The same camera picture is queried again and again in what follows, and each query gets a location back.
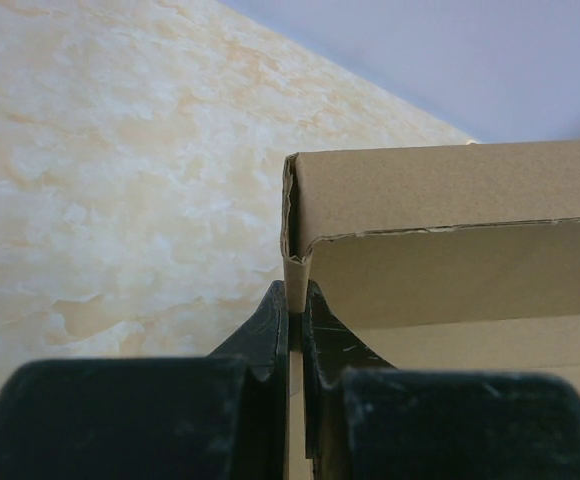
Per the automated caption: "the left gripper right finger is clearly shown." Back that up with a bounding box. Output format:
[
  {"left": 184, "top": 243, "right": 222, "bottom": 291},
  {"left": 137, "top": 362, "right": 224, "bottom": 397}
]
[{"left": 301, "top": 282, "right": 580, "bottom": 479}]

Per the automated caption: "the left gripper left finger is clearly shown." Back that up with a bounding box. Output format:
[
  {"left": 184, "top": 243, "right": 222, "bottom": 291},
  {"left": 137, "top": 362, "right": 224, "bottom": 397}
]
[{"left": 0, "top": 281, "right": 290, "bottom": 479}]

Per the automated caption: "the brown cardboard box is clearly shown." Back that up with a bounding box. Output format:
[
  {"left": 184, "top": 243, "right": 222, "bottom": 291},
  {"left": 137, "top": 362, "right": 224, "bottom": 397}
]
[{"left": 279, "top": 138, "right": 580, "bottom": 480}]

